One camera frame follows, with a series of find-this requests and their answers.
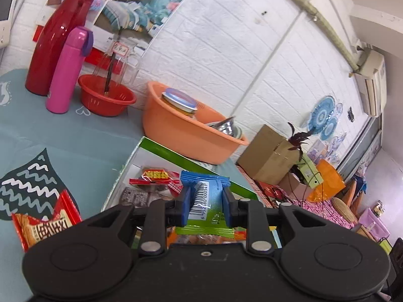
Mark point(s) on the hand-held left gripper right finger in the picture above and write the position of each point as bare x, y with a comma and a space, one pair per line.
226, 207

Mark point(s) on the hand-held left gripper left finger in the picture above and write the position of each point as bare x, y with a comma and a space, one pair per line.
184, 206

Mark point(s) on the blue green snack packet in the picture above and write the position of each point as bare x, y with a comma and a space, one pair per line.
204, 195

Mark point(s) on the maroon snack packet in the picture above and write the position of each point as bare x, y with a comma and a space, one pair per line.
135, 196

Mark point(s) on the white green cardboard box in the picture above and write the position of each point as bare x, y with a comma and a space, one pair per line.
151, 160

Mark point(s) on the orange snack packet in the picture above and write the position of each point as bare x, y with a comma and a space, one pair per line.
189, 240

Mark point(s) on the red yellow snack packet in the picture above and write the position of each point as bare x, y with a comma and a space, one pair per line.
156, 174

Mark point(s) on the small brown cardboard box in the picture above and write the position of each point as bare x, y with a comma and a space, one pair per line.
291, 185

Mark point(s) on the orange plastic basin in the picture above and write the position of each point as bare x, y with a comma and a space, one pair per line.
176, 135

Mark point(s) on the steel bowl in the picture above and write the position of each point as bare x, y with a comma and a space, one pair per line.
226, 129

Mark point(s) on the green carton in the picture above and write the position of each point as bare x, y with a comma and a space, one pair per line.
310, 171

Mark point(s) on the dark red plant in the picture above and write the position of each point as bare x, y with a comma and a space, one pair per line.
297, 140

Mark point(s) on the jar with blue lid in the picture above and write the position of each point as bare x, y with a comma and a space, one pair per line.
179, 97

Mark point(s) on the woven straw cushion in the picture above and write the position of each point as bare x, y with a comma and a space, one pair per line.
344, 210

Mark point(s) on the red plastic basket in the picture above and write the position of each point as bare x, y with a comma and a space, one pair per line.
100, 103

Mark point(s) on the teal printed table mat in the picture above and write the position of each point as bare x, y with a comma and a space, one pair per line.
63, 138

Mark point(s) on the large red snack packet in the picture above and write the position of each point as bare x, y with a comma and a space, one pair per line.
37, 229

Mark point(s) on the clear glass pitcher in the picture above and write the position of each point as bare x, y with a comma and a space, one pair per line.
126, 66

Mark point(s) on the dark stick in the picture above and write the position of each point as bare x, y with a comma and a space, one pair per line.
110, 69

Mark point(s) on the pink thermos bottle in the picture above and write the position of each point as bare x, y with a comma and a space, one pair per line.
64, 78

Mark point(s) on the white air conditioner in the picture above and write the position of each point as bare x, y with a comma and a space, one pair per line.
373, 88

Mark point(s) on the red thermos jug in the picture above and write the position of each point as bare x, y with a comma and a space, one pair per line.
47, 53

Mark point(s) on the blue round wall decoration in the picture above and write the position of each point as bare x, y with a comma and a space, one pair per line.
322, 113

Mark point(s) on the bedding wall poster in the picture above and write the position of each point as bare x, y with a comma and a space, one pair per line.
141, 9

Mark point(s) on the wrapped wall pipe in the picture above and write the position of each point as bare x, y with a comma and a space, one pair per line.
314, 9

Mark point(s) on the white wall device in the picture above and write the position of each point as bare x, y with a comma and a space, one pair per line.
6, 12

